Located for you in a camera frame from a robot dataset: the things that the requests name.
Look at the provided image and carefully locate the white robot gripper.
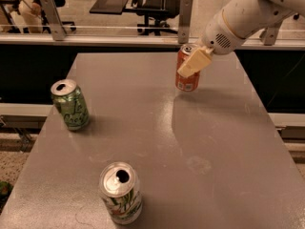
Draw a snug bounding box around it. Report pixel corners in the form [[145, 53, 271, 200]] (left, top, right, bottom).
[[177, 11, 246, 78]]

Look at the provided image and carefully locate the red coke can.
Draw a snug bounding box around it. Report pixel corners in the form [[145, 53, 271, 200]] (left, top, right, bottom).
[[175, 43, 200, 92]]

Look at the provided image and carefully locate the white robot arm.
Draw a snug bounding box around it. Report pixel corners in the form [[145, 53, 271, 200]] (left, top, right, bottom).
[[177, 0, 305, 77]]

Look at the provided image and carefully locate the green soda can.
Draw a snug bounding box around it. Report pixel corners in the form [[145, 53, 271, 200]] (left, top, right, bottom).
[[51, 79, 90, 131]]

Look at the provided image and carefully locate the white 7up can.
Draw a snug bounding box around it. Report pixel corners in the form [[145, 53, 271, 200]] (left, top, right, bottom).
[[98, 162, 142, 225]]

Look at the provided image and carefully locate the black office chair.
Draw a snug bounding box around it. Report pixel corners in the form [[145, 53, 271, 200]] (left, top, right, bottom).
[[131, 0, 182, 36]]

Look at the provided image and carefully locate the seated person in background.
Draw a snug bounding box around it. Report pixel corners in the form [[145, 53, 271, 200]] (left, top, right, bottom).
[[0, 0, 66, 33]]

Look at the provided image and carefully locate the middle metal rail bracket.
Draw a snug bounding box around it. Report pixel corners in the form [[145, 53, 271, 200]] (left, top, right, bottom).
[[177, 0, 193, 44]]

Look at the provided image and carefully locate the metal rail bracket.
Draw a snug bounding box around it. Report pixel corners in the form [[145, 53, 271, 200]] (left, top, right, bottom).
[[177, 0, 193, 44], [259, 22, 282, 46], [40, 0, 67, 41]]

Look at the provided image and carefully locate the right metal rail bracket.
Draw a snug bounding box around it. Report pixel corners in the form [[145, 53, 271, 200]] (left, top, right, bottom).
[[259, 22, 282, 46]]

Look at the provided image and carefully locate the left metal rail bracket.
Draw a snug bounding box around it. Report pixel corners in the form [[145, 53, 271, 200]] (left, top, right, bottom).
[[40, 0, 67, 41]]

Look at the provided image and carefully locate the horizontal metal rail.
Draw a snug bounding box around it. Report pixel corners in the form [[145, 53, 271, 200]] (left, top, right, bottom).
[[0, 33, 305, 51]]

